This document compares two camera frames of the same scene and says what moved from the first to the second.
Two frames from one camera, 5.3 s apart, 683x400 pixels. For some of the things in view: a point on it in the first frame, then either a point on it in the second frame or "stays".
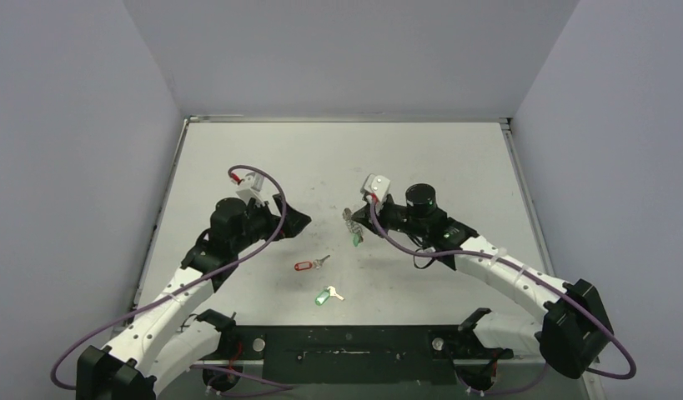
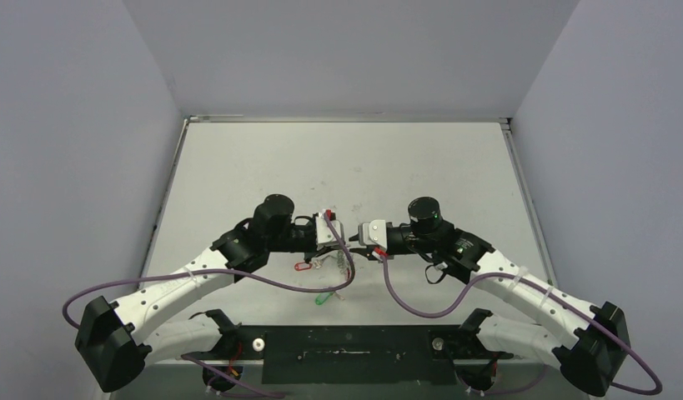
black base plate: x=363 y=355 stays
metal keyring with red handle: x=354 y=226 → x=343 y=263
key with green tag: x=323 y=296 stays
